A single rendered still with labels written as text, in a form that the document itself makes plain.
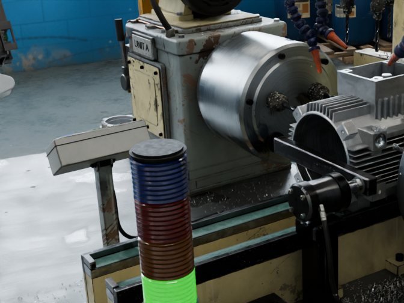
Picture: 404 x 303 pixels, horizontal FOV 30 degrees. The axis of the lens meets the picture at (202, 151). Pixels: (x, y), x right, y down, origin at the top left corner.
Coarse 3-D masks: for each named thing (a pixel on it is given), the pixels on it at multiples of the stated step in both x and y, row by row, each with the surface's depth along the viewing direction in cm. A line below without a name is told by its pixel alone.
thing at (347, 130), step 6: (300, 108) 132; (294, 114) 134; (300, 114) 132; (342, 126) 122; (348, 126) 122; (354, 126) 123; (342, 132) 123; (348, 132) 122; (354, 132) 122; (342, 138) 123; (348, 138) 123; (300, 180) 136; (354, 198) 126
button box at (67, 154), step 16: (112, 128) 131; (128, 128) 132; (144, 128) 133; (64, 144) 127; (80, 144) 128; (96, 144) 129; (112, 144) 130; (128, 144) 131; (48, 160) 132; (64, 160) 126; (80, 160) 127; (96, 160) 129
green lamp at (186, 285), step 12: (192, 276) 83; (144, 288) 83; (156, 288) 81; (168, 288) 81; (180, 288) 81; (192, 288) 83; (144, 300) 84; (156, 300) 82; (168, 300) 81; (180, 300) 82; (192, 300) 83
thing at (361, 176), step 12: (276, 144) 136; (288, 144) 133; (300, 144) 132; (288, 156) 133; (300, 156) 130; (312, 156) 127; (324, 156) 126; (312, 168) 128; (324, 168) 125; (336, 168) 122; (348, 168) 120; (348, 180) 120; (372, 180) 116; (360, 192) 117; (372, 192) 117
